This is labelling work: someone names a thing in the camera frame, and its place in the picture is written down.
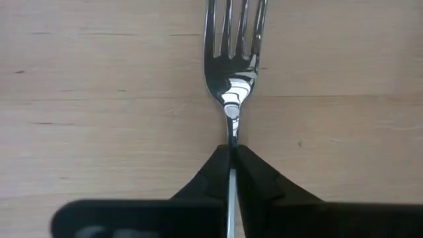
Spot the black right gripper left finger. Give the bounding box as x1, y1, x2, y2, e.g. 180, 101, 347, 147
51, 144, 231, 238

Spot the fork with orange handle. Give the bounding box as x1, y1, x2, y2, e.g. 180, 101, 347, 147
203, 0, 268, 238

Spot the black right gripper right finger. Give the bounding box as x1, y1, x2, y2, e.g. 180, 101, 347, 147
236, 144, 423, 238

